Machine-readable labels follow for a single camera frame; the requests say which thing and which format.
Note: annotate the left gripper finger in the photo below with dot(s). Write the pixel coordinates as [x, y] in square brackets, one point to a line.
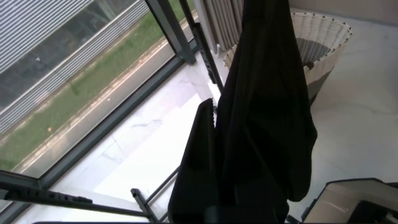
[196, 174]

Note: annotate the black garment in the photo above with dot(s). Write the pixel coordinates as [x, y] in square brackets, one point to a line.
[264, 109]

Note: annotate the black clothes rack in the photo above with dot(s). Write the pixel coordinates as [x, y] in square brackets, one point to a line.
[204, 49]

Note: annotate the white laundry basket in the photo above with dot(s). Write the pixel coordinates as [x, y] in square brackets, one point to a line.
[320, 28]

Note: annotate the beige curtain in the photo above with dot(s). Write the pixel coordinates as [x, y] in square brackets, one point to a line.
[220, 21]

